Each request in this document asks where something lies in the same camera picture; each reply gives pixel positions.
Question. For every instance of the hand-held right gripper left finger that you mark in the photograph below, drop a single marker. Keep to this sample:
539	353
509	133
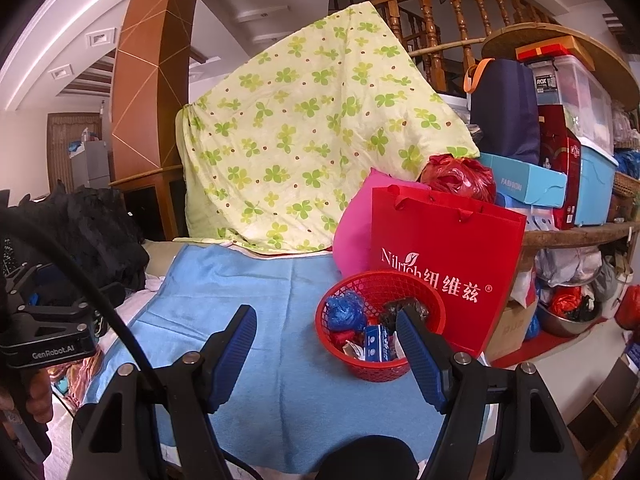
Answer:
232	355

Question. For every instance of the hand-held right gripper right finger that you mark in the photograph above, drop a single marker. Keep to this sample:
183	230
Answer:
422	360

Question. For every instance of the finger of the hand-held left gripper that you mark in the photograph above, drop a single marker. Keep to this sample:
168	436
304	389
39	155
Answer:
112	294

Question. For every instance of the white and blue medicine box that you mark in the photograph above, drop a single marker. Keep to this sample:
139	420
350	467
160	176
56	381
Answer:
377	342

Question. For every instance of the black plastic bag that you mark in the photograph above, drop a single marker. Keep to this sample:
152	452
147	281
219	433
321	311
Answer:
395	310

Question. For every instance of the red plastic mesh basket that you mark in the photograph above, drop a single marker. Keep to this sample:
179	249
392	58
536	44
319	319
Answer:
350	362

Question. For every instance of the blue plastic bag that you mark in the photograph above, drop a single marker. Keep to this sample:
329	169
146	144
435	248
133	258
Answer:
345	310

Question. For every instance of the person's left hand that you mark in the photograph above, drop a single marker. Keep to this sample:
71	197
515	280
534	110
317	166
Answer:
40	395

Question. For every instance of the striped orange cloth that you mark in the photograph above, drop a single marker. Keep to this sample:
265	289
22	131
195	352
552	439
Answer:
80	375

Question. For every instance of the black garment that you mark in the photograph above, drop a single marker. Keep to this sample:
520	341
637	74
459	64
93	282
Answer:
110	230

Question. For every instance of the blue blanket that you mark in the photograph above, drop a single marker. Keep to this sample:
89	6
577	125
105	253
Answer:
300	400

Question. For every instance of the brown cardboard box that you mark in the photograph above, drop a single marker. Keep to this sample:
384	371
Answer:
510	330

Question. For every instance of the wooden cabinet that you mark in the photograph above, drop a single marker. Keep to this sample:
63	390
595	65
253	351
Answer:
150	205

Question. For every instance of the red paper shopping bag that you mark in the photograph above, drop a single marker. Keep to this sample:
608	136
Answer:
450	240

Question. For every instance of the grey cabinet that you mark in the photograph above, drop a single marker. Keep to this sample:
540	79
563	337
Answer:
92	165

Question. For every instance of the metal basin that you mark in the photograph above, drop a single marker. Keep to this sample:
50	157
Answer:
560	327

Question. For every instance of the wooden door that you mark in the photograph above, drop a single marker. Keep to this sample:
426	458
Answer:
60	160

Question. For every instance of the pink pillow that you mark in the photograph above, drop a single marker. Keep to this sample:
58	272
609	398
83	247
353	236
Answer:
355	230

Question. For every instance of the orange plastic bag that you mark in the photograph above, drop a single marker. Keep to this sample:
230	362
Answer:
565	302

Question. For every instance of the grey cloth bundle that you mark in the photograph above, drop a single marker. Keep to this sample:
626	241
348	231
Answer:
565	265

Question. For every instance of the large red plastic bag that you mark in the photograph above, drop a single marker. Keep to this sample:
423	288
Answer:
457	177

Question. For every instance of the flattened cardboard pieces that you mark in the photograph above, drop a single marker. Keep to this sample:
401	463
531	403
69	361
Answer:
610	400

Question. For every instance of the light blue cardboard box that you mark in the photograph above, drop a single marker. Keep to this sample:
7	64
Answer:
530	180

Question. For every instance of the wooden pillar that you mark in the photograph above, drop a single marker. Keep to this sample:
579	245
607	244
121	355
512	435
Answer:
150	85

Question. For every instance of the clover print quilt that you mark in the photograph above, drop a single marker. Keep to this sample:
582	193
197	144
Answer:
300	135

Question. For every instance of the light blue storage bin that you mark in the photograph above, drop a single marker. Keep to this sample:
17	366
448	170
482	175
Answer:
595	185

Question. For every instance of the tall red gift box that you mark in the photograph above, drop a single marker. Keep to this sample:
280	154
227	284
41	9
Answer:
555	150

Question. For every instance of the wicker basket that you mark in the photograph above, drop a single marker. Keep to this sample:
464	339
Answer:
625	195

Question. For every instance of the clear plastic storage box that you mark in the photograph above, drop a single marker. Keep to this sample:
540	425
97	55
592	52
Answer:
585	95

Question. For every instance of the round bamboo tray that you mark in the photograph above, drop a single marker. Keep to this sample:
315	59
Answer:
510	42

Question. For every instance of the flat orange box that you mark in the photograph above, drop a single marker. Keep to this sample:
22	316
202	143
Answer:
550	51

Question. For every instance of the wooden stair railing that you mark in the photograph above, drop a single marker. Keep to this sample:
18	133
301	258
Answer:
430	25

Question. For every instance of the curved wooden rail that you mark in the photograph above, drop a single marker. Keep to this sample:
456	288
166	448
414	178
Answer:
575	235

